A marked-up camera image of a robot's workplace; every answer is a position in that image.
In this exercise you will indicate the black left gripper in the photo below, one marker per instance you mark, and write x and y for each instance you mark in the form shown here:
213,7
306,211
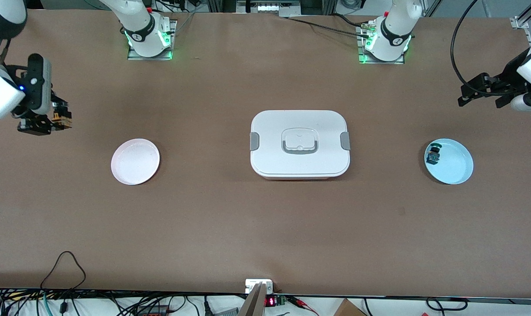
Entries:
505,81

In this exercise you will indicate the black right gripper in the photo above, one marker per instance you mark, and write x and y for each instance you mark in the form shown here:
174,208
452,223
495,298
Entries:
36,126

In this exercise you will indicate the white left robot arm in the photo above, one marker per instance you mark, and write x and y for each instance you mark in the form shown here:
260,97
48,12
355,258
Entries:
394,39

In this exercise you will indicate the white lidded storage box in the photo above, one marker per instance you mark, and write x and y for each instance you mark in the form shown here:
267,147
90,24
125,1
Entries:
269,131

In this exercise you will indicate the brown cardboard box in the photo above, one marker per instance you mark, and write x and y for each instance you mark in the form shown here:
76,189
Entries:
346,309

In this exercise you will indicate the light blue round plate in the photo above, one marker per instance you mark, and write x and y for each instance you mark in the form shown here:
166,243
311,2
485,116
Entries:
456,164

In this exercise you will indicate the pink round plate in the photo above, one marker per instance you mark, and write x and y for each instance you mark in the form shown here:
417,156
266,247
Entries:
135,162

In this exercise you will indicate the silver control unit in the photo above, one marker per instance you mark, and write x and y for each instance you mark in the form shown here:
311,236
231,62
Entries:
267,8

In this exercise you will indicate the red clip test lead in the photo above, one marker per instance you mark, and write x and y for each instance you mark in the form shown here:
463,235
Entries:
302,303

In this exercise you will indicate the red LED display module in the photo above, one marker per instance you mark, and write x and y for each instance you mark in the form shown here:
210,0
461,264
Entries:
270,302

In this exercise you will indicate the aluminium frame profile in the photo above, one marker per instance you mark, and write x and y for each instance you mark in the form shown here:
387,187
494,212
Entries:
520,23

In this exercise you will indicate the green push-button switch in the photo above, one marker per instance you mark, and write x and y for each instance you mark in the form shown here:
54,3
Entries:
432,157

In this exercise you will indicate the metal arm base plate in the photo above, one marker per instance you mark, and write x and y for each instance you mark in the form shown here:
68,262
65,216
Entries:
151,57
381,62

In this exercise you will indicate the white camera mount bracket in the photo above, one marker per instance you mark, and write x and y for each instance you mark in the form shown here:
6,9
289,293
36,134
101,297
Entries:
252,284

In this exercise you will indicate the aluminium camera stand bar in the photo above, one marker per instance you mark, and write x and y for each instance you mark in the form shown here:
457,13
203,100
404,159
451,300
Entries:
255,303

